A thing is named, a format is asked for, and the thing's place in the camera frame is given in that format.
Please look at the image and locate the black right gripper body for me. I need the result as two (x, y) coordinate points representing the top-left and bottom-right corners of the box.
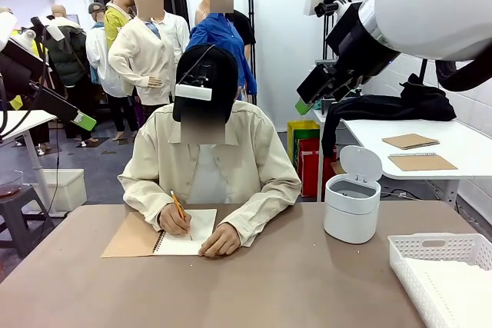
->
(296, 1), (401, 106)

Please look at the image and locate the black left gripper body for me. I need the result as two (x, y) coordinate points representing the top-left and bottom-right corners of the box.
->
(0, 39), (84, 124)

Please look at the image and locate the yellow pencil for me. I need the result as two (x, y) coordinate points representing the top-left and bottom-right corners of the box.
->
(170, 189), (193, 241)

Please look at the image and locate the spiral notebook brown cover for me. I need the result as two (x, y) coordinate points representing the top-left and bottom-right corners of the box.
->
(101, 208), (218, 259)

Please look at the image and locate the person right forearm cream sleeve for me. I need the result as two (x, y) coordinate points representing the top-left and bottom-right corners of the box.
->
(118, 172), (174, 229)

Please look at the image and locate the person left forearm cream sleeve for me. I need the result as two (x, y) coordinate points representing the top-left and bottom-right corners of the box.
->
(230, 174), (303, 248)

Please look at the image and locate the person right hand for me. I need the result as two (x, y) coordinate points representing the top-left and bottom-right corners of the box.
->
(158, 203), (193, 236)

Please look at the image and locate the person left hand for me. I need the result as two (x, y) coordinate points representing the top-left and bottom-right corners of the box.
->
(198, 222), (241, 259)

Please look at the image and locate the yellow shopping bag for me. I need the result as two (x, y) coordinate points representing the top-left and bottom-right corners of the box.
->
(287, 120), (321, 170)

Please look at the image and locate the green shopping bag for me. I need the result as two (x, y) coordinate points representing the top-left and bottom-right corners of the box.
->
(294, 128), (321, 141)

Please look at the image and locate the mannequin dark green vest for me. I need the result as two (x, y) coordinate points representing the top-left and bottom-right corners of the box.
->
(38, 4), (95, 143)

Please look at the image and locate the white height-adjustable table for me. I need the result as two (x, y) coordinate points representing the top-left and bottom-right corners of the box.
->
(0, 109), (58, 214)

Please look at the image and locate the red shopping bag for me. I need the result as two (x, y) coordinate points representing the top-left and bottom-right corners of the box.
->
(298, 137), (339, 198)

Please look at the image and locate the mannequin white shirt grey cap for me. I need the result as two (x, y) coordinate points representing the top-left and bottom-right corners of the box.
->
(85, 2), (130, 141)

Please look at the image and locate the person torso cream jacket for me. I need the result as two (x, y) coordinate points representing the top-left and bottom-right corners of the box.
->
(130, 100), (293, 206)

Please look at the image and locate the black cloth garment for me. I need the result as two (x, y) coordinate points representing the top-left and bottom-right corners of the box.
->
(321, 73), (458, 158)

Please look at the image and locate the white plastic storage box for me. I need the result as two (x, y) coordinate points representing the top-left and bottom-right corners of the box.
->
(28, 168), (88, 214)

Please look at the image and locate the mannequin cream cardigan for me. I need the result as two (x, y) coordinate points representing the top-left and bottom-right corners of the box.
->
(108, 0), (191, 116)

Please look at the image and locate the black cap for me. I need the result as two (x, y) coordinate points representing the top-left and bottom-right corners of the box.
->
(171, 44), (239, 124)

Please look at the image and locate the mannequin yellow jacket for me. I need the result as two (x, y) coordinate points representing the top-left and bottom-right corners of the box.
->
(103, 0), (135, 51)

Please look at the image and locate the mannequin black t-shirt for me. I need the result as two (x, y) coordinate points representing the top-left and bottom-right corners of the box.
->
(226, 8), (258, 64)

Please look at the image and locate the clear glass bowl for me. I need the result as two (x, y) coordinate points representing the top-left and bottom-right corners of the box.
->
(0, 170), (25, 199)

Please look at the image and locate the dark grey stool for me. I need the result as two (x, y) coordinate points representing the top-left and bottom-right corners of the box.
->
(0, 184), (55, 260)

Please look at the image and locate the thick brown kraft notebook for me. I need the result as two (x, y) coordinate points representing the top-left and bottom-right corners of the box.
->
(381, 133), (441, 151)

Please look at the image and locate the mannequin blue shirt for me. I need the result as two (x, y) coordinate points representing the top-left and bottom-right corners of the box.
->
(186, 0), (258, 104)

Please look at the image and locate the white lidded trash bin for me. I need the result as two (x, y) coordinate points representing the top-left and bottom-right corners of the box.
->
(323, 145), (384, 245)

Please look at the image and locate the thin brown spiral notebook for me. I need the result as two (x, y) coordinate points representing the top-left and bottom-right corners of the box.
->
(387, 153), (459, 173)

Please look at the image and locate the white side table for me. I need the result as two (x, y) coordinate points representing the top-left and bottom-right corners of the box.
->
(313, 107), (492, 202)

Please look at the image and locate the white perforated plastic basket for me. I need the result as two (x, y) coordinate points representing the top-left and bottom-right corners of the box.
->
(387, 232), (492, 328)

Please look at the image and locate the thin black hanging cable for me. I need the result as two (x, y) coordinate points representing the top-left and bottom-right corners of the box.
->
(36, 28), (62, 237)

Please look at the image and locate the black camera with white box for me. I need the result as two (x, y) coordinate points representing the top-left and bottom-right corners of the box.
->
(305, 0), (353, 18)

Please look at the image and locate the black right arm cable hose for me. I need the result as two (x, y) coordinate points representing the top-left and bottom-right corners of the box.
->
(436, 49), (492, 93)

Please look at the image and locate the white head-mounted camera box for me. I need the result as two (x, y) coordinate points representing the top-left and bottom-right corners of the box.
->
(175, 45), (216, 101)

